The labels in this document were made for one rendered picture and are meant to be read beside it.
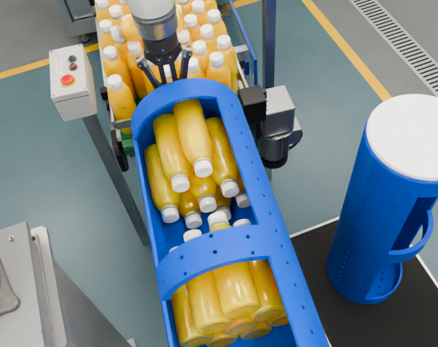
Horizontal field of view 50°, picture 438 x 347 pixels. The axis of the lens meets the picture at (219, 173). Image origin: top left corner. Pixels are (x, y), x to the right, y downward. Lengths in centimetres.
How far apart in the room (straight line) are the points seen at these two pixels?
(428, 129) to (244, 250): 65
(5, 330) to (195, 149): 53
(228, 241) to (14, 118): 232
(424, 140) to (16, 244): 100
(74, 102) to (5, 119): 170
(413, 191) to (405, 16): 225
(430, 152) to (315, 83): 165
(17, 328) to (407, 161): 95
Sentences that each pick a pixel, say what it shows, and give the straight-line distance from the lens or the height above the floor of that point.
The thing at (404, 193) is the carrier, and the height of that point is 96.
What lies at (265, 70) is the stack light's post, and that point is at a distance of 178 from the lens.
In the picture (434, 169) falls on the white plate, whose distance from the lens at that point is 123.
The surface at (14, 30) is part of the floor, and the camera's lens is 366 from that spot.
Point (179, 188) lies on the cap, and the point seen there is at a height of 111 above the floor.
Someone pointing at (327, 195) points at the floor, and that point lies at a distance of 235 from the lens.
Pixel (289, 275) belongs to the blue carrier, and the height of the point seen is 119.
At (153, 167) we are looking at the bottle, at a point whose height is 109.
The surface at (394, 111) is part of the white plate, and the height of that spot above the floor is 104.
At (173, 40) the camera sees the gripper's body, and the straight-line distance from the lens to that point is 102.
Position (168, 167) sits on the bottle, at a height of 114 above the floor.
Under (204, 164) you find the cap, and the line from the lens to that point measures 100.
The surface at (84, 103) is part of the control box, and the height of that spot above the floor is 105.
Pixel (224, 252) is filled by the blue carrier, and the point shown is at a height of 123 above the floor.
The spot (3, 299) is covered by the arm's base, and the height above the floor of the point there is 109.
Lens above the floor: 199
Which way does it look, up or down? 55 degrees down
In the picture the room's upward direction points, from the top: 8 degrees counter-clockwise
